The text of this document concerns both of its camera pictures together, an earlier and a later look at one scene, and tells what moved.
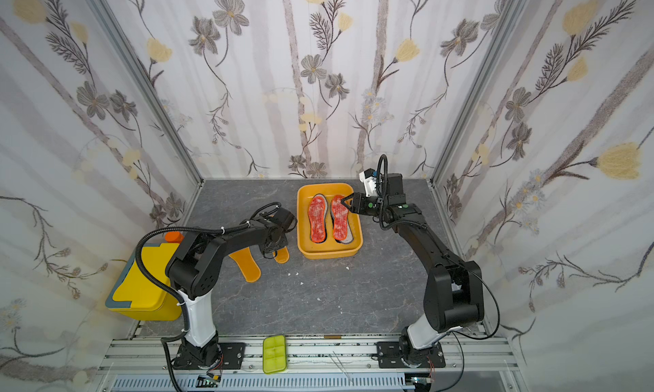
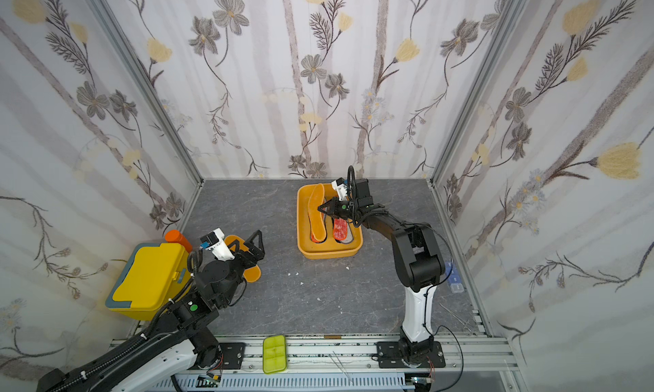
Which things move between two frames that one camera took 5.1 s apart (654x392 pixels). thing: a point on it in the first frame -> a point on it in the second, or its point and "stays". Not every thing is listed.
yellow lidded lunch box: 137,297 stays
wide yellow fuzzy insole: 244,260 stays
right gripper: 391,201 -> 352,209
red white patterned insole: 341,221 stays
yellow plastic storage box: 326,229 stays
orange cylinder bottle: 174,237 stays
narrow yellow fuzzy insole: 283,256 -> 315,198
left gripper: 267,251 -> 257,255
